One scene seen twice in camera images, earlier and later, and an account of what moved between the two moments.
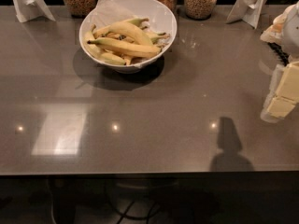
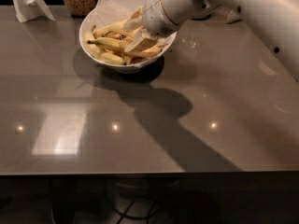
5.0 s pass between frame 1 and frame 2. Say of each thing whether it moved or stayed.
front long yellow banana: stayed
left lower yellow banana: stayed
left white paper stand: stayed
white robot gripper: moved
